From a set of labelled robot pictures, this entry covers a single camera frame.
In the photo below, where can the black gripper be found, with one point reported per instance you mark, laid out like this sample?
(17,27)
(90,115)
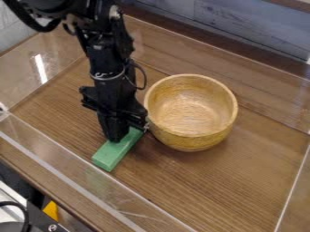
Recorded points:
(114,99)

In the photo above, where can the clear acrylic front wall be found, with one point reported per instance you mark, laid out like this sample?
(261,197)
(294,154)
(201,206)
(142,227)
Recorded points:
(82,188)

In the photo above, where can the light brown wooden bowl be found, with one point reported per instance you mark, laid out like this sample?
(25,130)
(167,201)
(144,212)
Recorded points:
(193,111)

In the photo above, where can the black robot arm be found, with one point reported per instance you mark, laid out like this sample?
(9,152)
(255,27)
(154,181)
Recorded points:
(95,22)

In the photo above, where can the green rectangular block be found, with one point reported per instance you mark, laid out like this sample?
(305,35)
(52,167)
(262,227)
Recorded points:
(112,151)

